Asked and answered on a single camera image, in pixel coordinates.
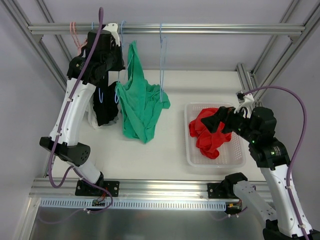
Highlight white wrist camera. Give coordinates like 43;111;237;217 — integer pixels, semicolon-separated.
102;22;121;47
234;91;255;113

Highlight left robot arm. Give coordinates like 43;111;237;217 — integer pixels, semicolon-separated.
39;30;125;196

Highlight black tank top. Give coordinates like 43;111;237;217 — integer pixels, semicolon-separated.
93;72;119;126

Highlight aluminium frame posts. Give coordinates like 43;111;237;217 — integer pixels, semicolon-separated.
236;0;320;91
0;0;67;90

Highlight white plastic perforated basket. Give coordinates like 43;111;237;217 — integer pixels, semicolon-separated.
184;102;246;168

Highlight aluminium top hanging rail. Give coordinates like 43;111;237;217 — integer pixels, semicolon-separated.
28;23;306;36

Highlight pink wire hanger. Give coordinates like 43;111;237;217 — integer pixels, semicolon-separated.
69;21;88;56

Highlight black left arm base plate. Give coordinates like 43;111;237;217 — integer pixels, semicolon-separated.
74;180;120;197

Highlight white tank top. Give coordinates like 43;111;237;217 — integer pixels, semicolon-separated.
85;103;119;130

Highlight green tank top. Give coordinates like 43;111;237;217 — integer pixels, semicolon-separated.
115;41;171;144

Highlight white slotted cable duct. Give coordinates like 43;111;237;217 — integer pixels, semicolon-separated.
39;198;227;212

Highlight aluminium right frame posts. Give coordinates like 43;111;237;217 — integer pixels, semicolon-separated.
236;0;320;91

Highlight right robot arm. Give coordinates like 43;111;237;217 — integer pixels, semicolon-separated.
201;106;320;240

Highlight aluminium left frame posts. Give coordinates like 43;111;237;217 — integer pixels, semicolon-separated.
0;0;67;90

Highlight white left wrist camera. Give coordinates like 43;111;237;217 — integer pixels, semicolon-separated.
102;22;121;47

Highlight aluminium front frame rail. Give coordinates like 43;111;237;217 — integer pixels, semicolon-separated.
29;178;220;200

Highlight red tank top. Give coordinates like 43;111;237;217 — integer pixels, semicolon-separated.
188;107;232;160

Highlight light blue wire hanger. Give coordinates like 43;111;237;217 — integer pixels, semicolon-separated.
159;22;167;102

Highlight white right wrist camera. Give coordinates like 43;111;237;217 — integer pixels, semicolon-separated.
234;91;255;113

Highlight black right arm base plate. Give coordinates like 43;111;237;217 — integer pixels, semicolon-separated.
207;182;228;199

